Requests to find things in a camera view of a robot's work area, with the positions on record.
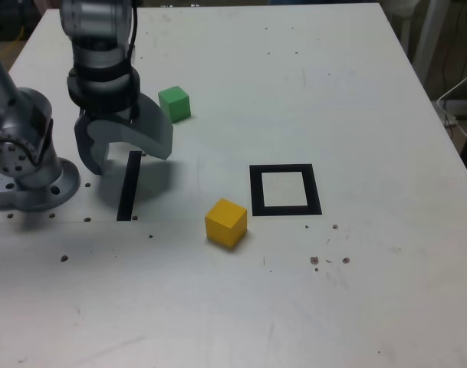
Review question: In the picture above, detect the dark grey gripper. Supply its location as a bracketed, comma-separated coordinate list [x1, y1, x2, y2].
[67, 86, 175, 176]

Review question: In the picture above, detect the green cube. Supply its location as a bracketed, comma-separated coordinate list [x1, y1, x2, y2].
[157, 86, 192, 123]

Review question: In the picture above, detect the yellow cube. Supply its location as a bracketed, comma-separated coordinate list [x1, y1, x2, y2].
[204, 198, 248, 250]

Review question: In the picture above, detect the black tape square outline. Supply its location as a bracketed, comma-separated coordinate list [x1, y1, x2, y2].
[248, 163, 323, 218]

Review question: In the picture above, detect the black tape strip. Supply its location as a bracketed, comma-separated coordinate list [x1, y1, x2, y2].
[116, 150, 143, 222]

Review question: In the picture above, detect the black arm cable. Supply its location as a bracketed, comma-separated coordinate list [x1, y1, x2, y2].
[127, 0, 140, 120]

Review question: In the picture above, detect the white metal frame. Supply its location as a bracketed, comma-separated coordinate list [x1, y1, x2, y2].
[386, 0, 449, 77]

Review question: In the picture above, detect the white cable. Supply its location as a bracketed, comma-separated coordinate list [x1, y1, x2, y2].
[436, 64, 467, 145]

